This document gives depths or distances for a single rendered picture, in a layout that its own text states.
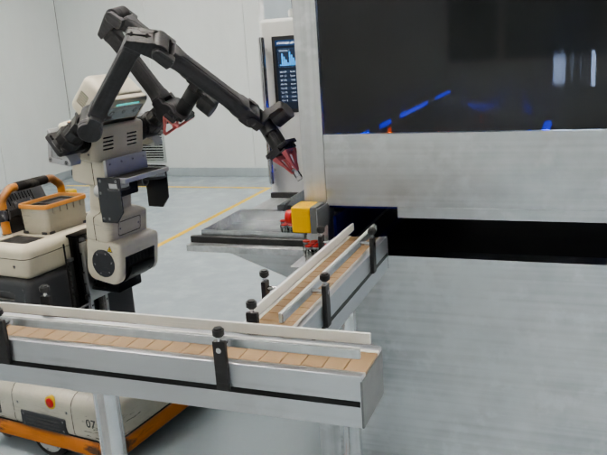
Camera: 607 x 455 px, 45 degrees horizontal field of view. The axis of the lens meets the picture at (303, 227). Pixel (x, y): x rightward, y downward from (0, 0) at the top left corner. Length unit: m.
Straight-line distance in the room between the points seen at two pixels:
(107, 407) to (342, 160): 0.89
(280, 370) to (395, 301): 0.84
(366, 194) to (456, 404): 0.64
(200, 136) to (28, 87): 2.01
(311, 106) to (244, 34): 6.23
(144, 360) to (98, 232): 1.39
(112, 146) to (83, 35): 6.63
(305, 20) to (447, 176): 0.54
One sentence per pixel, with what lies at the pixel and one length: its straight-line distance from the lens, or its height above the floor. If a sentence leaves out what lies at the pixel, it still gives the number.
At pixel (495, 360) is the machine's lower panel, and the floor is 0.60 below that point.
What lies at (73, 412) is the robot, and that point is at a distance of 2.81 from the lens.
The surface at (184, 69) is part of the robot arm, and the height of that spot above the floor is 1.40.
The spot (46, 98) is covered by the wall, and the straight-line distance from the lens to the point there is 9.20.
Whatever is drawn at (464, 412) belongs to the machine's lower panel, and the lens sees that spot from 2.12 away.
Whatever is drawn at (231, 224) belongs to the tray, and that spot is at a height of 0.88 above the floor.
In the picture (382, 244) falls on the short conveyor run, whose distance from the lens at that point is 1.92.
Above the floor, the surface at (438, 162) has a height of 1.13.
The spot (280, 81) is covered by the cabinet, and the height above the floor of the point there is 1.30.
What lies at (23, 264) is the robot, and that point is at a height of 0.75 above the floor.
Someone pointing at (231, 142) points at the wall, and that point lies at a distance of 8.36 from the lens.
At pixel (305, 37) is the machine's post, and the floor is 1.46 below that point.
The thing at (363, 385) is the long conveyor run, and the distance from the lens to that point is 1.20.
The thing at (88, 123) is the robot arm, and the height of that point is 1.25.
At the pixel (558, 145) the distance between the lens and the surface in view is 1.86.
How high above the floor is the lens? 1.46
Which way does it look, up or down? 14 degrees down
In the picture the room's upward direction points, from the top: 4 degrees counter-clockwise
